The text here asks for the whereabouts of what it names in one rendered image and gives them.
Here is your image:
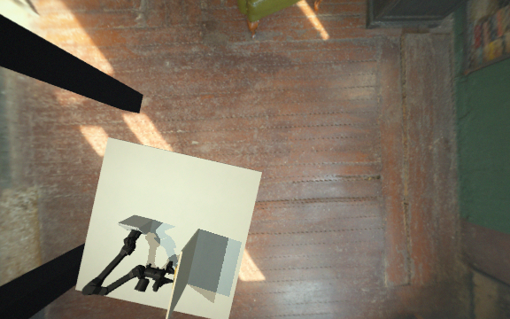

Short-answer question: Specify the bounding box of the cream wall panel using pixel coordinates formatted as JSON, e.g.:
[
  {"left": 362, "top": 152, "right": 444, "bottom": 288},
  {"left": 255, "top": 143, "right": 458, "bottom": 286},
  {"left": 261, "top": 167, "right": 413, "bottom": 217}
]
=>
[{"left": 166, "top": 229, "right": 199, "bottom": 319}]

